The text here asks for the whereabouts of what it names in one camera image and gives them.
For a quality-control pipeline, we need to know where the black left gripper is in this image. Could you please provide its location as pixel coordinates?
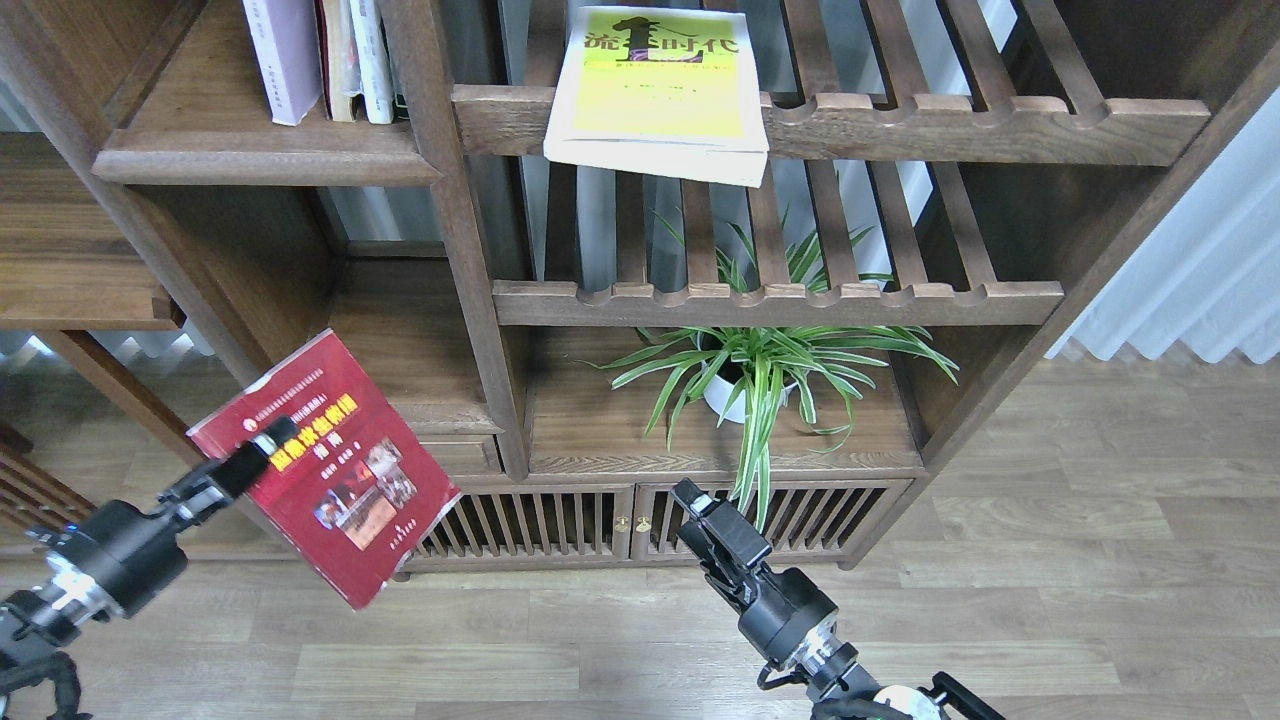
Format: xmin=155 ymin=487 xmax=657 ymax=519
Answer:
xmin=32 ymin=416 xmax=298 ymax=621

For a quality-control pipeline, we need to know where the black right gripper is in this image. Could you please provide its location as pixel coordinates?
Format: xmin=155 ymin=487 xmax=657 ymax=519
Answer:
xmin=672 ymin=478 xmax=838 ymax=671

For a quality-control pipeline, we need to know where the red cover book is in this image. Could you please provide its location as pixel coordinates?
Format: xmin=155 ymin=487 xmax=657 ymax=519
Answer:
xmin=188 ymin=331 xmax=461 ymax=610

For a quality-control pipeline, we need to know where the white lavender cover book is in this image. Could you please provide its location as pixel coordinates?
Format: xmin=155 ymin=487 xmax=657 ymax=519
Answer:
xmin=243 ymin=1 xmax=323 ymax=126

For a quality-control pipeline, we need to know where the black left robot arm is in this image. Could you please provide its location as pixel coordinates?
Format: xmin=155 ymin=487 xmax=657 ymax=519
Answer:
xmin=1 ymin=416 xmax=298 ymax=719

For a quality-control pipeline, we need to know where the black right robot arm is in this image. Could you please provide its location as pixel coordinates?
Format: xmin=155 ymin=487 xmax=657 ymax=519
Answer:
xmin=673 ymin=478 xmax=1002 ymax=719

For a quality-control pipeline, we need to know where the green spider plant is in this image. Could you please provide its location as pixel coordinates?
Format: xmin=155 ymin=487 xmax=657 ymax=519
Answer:
xmin=585 ymin=205 xmax=959 ymax=536

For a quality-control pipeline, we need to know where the white plant pot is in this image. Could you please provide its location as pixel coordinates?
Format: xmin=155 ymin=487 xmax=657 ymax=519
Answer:
xmin=701 ymin=354 xmax=799 ymax=424

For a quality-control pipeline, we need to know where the dark wooden bookshelf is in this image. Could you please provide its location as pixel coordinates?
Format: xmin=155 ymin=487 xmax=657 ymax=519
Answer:
xmin=3 ymin=1 xmax=1279 ymax=568

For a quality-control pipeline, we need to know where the upright dark green book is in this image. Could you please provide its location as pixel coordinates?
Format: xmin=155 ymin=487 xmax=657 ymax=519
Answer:
xmin=384 ymin=40 xmax=410 ymax=122

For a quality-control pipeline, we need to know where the upright white book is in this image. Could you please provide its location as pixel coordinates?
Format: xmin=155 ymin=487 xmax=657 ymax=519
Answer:
xmin=349 ymin=1 xmax=394 ymax=126

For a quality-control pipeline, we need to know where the upright beige book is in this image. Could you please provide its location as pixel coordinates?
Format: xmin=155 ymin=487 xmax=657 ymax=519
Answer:
xmin=314 ymin=1 xmax=361 ymax=122

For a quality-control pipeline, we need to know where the yellow green cover book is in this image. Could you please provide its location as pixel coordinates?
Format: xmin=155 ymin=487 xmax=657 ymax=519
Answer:
xmin=543 ymin=5 xmax=769 ymax=188

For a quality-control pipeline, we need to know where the white pleated curtain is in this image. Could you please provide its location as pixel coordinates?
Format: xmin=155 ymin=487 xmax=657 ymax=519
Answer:
xmin=1050 ymin=94 xmax=1279 ymax=363

